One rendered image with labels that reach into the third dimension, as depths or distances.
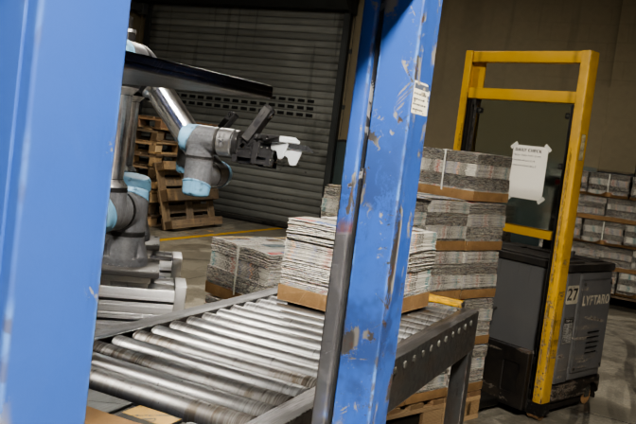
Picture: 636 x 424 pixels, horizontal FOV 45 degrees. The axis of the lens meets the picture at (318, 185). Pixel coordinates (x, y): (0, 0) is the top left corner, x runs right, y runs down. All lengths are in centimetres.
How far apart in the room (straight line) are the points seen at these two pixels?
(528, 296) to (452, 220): 90
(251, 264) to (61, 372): 240
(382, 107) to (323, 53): 965
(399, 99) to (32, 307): 61
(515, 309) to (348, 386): 333
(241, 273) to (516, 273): 184
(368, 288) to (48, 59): 62
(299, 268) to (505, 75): 790
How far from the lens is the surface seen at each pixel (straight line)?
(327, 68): 1055
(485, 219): 371
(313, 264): 208
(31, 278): 46
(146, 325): 177
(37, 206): 45
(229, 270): 298
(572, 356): 438
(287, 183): 1071
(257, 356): 163
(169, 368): 151
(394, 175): 96
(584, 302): 435
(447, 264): 356
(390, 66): 98
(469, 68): 437
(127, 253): 232
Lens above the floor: 125
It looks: 3 degrees down
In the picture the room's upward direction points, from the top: 7 degrees clockwise
